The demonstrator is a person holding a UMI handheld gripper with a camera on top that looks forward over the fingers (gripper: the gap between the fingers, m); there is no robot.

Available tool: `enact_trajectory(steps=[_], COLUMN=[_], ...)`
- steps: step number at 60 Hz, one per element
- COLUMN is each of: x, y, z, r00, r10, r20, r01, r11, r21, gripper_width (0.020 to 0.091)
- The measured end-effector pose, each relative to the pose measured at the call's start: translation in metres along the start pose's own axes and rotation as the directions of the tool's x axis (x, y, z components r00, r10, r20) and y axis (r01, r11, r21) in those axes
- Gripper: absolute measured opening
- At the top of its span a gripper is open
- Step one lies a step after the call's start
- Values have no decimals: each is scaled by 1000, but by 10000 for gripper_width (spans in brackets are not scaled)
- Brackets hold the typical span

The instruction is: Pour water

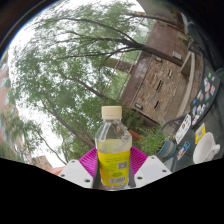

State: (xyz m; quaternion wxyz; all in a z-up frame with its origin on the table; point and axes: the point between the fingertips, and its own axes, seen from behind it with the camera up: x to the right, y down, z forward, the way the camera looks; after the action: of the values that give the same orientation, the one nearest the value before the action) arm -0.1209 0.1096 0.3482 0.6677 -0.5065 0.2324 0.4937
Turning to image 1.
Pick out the blue printed card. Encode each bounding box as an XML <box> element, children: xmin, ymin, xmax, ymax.
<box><xmin>176</xmin><ymin>140</ymin><xmax>191</xmax><ymax>161</ymax></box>

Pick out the yellow printed card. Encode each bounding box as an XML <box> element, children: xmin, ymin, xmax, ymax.
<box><xmin>194</xmin><ymin>122</ymin><xmax>207</xmax><ymax>145</ymax></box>

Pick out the grey wicker chair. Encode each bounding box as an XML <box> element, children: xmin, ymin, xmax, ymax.
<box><xmin>160</xmin><ymin>114</ymin><xmax>188</xmax><ymax>138</ymax></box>

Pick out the white ceramic mug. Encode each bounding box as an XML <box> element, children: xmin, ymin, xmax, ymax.
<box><xmin>192</xmin><ymin>132</ymin><xmax>222</xmax><ymax>164</ymax></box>

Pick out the clear bottle with yellow label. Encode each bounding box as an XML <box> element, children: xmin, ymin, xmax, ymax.
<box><xmin>94</xmin><ymin>105</ymin><xmax>133</xmax><ymax>191</ymax></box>

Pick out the white printed card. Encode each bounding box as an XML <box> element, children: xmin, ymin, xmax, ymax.
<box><xmin>174</xmin><ymin>114</ymin><xmax>192</xmax><ymax>145</ymax></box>

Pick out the black laptop with stickers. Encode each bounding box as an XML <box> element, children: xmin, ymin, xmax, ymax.
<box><xmin>189</xmin><ymin>68</ymin><xmax>221</xmax><ymax>129</ymax></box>

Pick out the dark-trunked tree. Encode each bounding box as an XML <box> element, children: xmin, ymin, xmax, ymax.
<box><xmin>29</xmin><ymin>9</ymin><xmax>184</xmax><ymax>68</ymax></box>

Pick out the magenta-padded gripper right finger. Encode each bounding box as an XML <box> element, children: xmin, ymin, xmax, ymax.
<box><xmin>129</xmin><ymin>146</ymin><xmax>173</xmax><ymax>188</ymax></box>

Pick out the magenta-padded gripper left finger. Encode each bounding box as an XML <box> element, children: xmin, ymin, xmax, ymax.
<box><xmin>58</xmin><ymin>147</ymin><xmax>98</xmax><ymax>189</ymax></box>

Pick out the green plant in blue pot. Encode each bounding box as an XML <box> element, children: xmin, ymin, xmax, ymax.
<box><xmin>138</xmin><ymin>126</ymin><xmax>177</xmax><ymax>163</ymax></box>

